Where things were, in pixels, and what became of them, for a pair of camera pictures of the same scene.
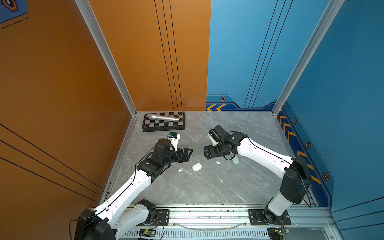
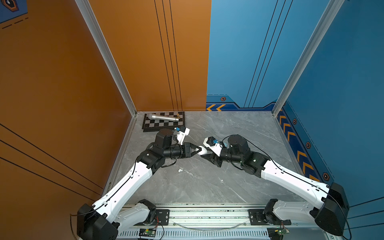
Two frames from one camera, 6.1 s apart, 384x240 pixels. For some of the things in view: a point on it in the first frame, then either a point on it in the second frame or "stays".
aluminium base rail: (231, 223) stays
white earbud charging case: (196, 167) → (204, 151)
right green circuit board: (281, 231) stays
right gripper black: (211, 151) → (215, 160)
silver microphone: (160, 117) stays
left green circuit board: (148, 232) stays
